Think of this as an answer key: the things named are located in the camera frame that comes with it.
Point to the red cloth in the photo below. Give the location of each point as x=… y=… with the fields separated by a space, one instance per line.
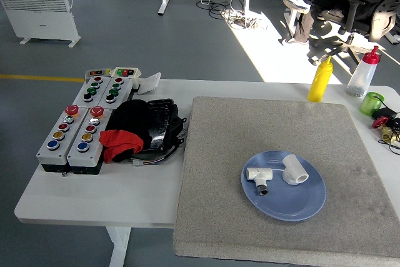
x=120 y=143

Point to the clear squeeze bottle red cap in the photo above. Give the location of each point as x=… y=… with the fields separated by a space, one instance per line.
x=361 y=76

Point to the black plastic tray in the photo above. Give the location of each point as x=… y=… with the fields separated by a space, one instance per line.
x=161 y=123

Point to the grey three-button control box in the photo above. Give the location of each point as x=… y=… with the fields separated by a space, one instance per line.
x=81 y=92
x=122 y=92

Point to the yellow squeeze bottle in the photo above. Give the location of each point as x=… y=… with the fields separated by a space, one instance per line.
x=319 y=85

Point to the blue plate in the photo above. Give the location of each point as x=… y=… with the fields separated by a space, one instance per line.
x=287 y=201

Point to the black power adapter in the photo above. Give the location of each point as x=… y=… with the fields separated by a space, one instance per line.
x=386 y=113

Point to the black cloth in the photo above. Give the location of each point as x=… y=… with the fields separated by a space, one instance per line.
x=129 y=113

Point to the white plastic part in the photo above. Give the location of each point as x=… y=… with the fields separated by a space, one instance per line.
x=148 y=84

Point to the green translucent cup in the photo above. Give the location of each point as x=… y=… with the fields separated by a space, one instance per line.
x=370 y=104

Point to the white tee pipe metal fitting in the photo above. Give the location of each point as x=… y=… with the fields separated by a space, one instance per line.
x=257 y=174

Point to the white table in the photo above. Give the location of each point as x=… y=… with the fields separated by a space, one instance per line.
x=93 y=195

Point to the large plain white tee pipe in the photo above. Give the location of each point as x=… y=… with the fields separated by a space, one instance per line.
x=293 y=171

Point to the black office chair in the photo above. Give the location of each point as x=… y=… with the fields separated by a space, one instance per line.
x=379 y=20

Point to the grey five-button control box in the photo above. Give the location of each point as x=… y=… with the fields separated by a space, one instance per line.
x=82 y=157
x=53 y=154

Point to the cream switch box green red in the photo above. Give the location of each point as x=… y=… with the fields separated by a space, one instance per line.
x=125 y=72

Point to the white panel heater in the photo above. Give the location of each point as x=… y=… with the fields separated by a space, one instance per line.
x=40 y=17

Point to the grey-brown mat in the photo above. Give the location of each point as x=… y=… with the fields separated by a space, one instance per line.
x=234 y=129

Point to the small grey switch box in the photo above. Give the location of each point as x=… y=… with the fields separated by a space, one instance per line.
x=97 y=73

